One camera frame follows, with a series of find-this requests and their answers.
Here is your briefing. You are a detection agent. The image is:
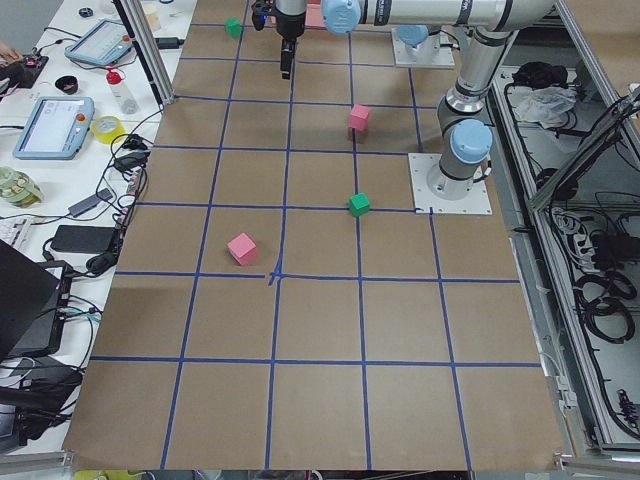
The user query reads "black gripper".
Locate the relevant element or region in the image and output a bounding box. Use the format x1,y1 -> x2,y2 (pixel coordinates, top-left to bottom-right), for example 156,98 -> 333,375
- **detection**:
276,13 -> 305,80

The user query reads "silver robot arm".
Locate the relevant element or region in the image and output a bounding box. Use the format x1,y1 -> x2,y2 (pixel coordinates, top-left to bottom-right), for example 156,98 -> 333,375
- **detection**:
320,1 -> 553,95
427,27 -> 515,201

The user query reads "green cube near arm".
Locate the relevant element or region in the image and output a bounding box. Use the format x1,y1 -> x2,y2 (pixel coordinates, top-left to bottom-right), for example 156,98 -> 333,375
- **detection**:
348,192 -> 371,218

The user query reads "pink plastic tray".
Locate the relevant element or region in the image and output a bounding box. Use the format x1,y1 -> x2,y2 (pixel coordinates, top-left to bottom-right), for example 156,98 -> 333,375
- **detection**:
305,3 -> 325,28

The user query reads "green cube near tray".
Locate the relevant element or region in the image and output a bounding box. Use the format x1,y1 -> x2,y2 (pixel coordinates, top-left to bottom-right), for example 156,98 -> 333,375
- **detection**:
224,17 -> 243,38

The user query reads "pink cube centre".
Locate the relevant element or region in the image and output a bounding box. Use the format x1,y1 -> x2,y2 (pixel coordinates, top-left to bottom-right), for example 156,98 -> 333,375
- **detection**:
347,104 -> 371,143

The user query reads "red capped squeeze bottle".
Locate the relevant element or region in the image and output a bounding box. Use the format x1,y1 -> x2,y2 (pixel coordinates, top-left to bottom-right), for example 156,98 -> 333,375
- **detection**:
106,67 -> 139,115

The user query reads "upper teach pendant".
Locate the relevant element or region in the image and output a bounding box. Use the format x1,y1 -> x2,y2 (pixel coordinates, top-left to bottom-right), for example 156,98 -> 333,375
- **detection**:
65,19 -> 133,67

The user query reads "teach pendant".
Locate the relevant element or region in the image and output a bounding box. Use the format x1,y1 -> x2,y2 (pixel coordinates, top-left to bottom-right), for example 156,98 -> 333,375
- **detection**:
13,97 -> 95,160
65,19 -> 133,67

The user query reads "yellow tape roll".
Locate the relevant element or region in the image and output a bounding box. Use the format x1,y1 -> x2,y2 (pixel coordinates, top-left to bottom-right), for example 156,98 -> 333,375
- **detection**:
91,116 -> 126,145

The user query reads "pink cube near edge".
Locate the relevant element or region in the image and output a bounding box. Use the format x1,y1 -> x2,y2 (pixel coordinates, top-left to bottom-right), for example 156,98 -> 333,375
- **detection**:
227,233 -> 258,266

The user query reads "black bowl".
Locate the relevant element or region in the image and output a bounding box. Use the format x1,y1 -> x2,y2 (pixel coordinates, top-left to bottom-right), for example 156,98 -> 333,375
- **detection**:
54,75 -> 79,95

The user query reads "lower teach pendant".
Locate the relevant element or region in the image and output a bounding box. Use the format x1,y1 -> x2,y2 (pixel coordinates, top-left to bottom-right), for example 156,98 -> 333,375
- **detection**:
13,97 -> 95,160

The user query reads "white crumpled cloth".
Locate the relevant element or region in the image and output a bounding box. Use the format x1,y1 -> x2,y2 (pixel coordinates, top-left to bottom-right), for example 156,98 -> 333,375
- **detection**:
514,86 -> 577,128

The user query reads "black laptop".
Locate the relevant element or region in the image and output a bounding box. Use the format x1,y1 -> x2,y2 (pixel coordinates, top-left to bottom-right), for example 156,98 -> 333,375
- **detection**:
1,242 -> 71,360

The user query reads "aluminium frame post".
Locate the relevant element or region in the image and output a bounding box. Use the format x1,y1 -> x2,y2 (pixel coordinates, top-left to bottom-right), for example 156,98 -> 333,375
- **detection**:
113,0 -> 175,107

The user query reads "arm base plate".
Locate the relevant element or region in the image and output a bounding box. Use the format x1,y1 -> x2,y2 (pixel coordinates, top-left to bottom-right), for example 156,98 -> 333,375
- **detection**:
408,153 -> 492,215
391,25 -> 455,69

